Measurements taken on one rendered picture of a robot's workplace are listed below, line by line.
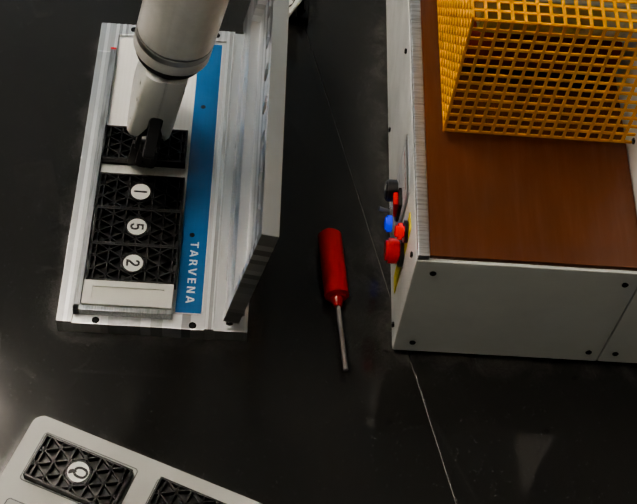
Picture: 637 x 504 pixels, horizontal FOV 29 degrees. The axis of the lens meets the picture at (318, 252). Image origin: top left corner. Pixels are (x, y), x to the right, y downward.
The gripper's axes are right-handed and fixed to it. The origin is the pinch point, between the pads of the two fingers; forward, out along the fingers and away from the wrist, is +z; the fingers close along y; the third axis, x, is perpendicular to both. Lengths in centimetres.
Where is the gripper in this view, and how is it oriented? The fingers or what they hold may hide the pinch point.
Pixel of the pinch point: (145, 136)
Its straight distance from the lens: 149.1
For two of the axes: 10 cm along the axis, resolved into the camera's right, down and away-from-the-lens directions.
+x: 9.6, 1.7, 2.3
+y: -0.2, 8.3, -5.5
